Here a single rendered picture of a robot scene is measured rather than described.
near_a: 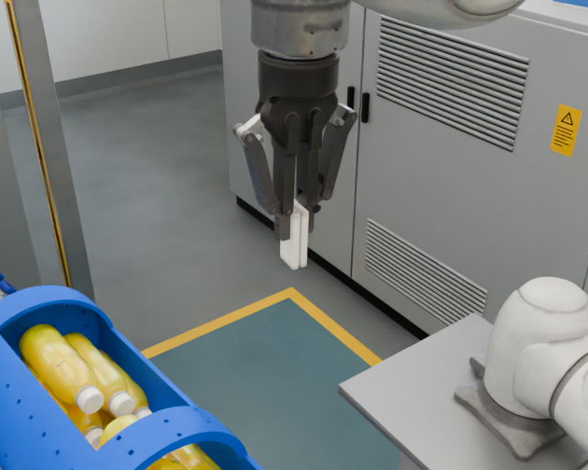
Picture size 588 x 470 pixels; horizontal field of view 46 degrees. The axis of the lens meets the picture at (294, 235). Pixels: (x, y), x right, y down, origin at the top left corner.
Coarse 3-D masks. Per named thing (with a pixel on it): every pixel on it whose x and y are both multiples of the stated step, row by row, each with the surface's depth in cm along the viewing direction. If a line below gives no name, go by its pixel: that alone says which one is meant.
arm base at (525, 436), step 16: (480, 368) 131; (480, 384) 127; (464, 400) 125; (480, 400) 124; (480, 416) 123; (496, 416) 120; (512, 416) 117; (496, 432) 120; (512, 432) 118; (528, 432) 117; (544, 432) 117; (560, 432) 119; (512, 448) 116; (528, 448) 116; (544, 448) 118
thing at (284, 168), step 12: (288, 120) 64; (300, 120) 64; (288, 132) 65; (276, 144) 68; (288, 144) 65; (276, 156) 68; (288, 156) 66; (276, 168) 69; (288, 168) 67; (276, 180) 69; (288, 180) 68; (276, 192) 70; (288, 192) 69; (288, 204) 70
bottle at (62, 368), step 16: (32, 336) 116; (48, 336) 116; (32, 352) 114; (48, 352) 113; (64, 352) 113; (48, 368) 111; (64, 368) 110; (80, 368) 110; (48, 384) 111; (64, 384) 108; (80, 384) 108; (96, 384) 111; (64, 400) 109
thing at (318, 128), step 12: (312, 120) 65; (312, 132) 66; (300, 144) 69; (312, 144) 67; (300, 156) 70; (312, 156) 68; (300, 168) 70; (312, 168) 69; (300, 180) 71; (312, 180) 70; (300, 192) 72; (312, 192) 70; (312, 204) 71
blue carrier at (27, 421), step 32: (32, 288) 121; (64, 288) 125; (0, 320) 114; (32, 320) 123; (64, 320) 128; (96, 320) 133; (0, 352) 109; (128, 352) 127; (0, 384) 106; (32, 384) 103; (160, 384) 120; (0, 416) 103; (32, 416) 100; (64, 416) 97; (160, 416) 95; (192, 416) 98; (0, 448) 103; (32, 448) 97; (64, 448) 94; (128, 448) 90; (160, 448) 90; (224, 448) 109
